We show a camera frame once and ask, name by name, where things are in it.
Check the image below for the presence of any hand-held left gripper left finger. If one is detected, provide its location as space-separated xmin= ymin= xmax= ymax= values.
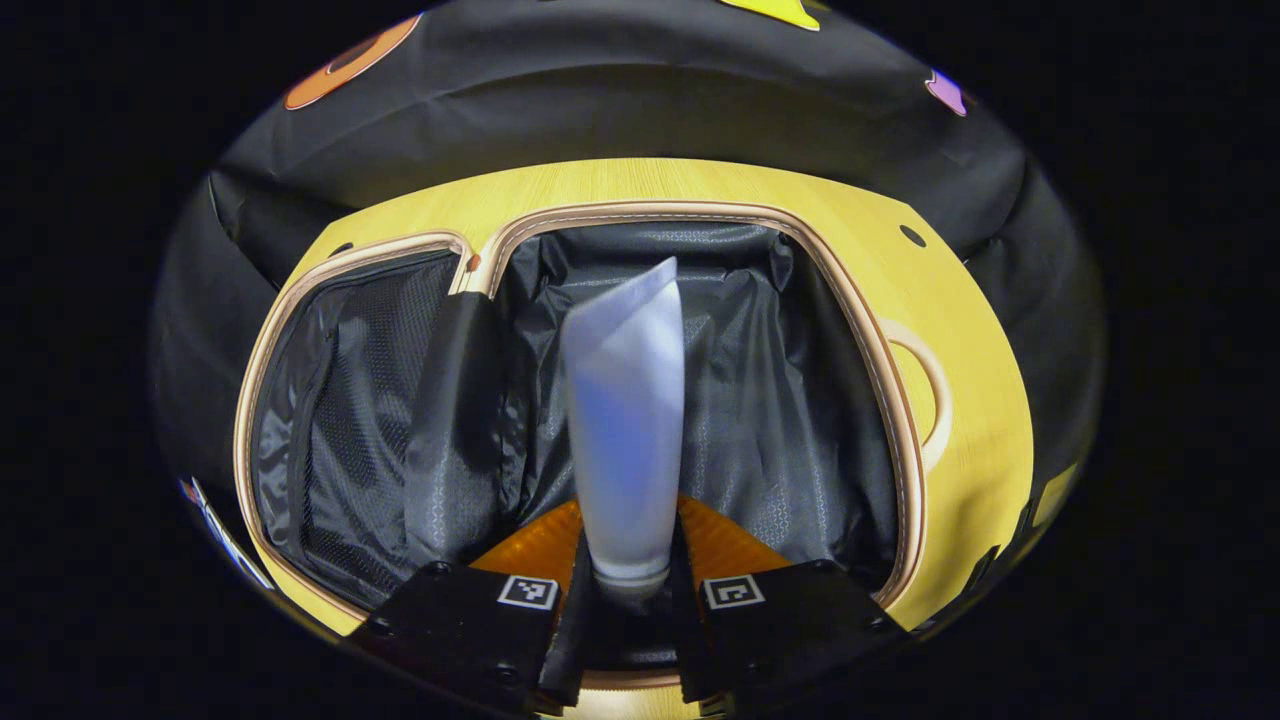
xmin=365 ymin=500 xmax=591 ymax=716

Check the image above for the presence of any white skin care tube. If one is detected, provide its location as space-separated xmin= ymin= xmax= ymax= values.
xmin=560 ymin=256 xmax=687 ymax=601

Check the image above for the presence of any white device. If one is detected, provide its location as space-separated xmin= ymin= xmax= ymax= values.
xmin=183 ymin=478 xmax=273 ymax=591

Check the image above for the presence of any pink suitcase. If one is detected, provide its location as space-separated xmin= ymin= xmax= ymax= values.
xmin=232 ymin=200 xmax=953 ymax=691

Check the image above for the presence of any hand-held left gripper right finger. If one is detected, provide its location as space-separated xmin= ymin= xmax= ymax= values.
xmin=672 ymin=497 xmax=906 ymax=713

